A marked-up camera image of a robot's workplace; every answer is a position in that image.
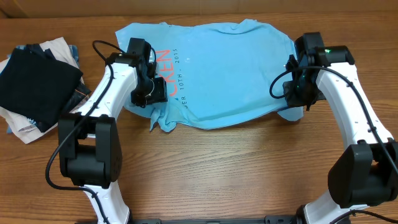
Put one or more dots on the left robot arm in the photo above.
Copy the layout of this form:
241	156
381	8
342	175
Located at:
89	148

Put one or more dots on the beige folded garment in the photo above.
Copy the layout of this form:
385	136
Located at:
18	122

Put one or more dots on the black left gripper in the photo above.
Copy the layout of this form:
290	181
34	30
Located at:
160	94

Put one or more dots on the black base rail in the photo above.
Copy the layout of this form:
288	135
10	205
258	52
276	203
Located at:
269	219

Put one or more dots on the light blue printed t-shirt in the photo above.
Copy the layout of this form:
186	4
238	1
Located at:
217	75

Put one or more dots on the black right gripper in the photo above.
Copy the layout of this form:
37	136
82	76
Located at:
296	101

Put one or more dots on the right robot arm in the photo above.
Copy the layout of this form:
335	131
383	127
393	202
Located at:
365	175

